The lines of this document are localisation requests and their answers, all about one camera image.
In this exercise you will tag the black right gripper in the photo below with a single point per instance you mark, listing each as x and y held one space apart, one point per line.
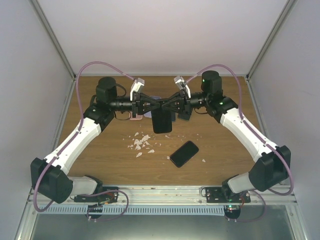
181 95

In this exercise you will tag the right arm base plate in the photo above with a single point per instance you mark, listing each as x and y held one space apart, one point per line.
232 202

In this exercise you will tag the grey slotted cable duct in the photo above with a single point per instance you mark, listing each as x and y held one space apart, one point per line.
188 210

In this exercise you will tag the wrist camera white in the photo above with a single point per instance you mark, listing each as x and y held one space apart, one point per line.
136 87
182 86

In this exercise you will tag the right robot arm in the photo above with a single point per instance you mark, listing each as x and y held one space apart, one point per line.
271 162

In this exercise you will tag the pink phone case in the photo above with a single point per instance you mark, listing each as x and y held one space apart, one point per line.
137 117

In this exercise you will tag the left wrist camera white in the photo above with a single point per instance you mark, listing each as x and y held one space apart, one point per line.
136 87

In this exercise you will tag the aluminium rail frame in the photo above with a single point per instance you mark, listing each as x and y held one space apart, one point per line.
267 217

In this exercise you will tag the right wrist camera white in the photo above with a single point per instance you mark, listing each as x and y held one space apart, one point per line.
182 86

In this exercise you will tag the lavender phone case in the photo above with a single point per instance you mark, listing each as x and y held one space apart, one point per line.
148 114

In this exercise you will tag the black phone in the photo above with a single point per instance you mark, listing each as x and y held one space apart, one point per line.
161 121
183 154

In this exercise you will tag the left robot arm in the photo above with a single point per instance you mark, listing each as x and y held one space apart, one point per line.
49 176

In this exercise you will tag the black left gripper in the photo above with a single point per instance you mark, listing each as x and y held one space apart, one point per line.
138 104

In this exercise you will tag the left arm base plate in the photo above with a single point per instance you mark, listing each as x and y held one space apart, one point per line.
101 196

